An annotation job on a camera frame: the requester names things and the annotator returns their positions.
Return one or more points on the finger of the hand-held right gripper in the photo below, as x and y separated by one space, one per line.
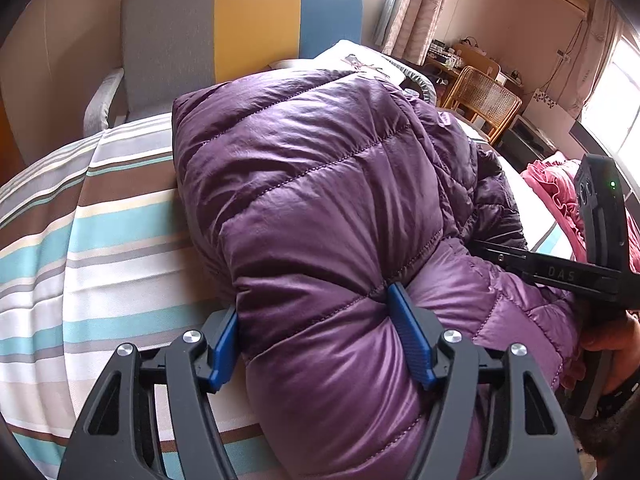
500 256

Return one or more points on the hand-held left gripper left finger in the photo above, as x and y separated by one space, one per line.
225 345

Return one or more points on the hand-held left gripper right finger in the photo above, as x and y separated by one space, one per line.
410 335

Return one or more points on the purple puffer jacket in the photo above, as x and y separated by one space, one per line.
310 185

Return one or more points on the person's right hand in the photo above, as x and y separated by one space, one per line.
627 350

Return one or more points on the pink ruffled blanket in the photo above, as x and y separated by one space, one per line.
550 185

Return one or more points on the black low cabinet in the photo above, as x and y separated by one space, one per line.
527 140

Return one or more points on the white cabinet with flower sticker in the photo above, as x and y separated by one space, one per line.
547 107

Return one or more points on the rattan chair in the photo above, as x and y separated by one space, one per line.
482 97

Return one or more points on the striped bed sheet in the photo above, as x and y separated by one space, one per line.
100 240

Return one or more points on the floral curtain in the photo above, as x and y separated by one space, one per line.
602 50
425 10

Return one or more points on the grey frilled pillow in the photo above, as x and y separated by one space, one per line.
420 82

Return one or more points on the wooden desk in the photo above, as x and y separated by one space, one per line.
475 57

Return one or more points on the white printed pillow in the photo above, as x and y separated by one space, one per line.
350 57

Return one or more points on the grey yellow blue headboard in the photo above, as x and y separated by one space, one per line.
250 20

